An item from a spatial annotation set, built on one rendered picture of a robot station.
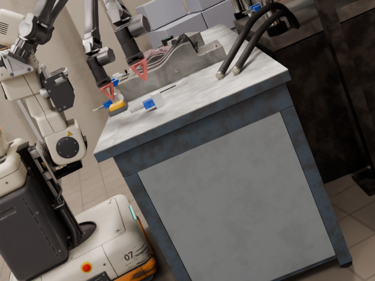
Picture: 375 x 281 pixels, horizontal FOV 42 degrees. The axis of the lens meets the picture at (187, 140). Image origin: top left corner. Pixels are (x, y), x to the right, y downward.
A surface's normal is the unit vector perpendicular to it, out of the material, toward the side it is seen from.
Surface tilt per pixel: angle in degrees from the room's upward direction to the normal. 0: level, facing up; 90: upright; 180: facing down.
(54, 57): 90
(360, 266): 0
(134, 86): 90
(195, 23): 90
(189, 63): 90
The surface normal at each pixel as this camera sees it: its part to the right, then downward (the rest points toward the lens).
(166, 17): 0.30, 0.18
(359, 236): -0.40, -0.87
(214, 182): 0.04, 0.30
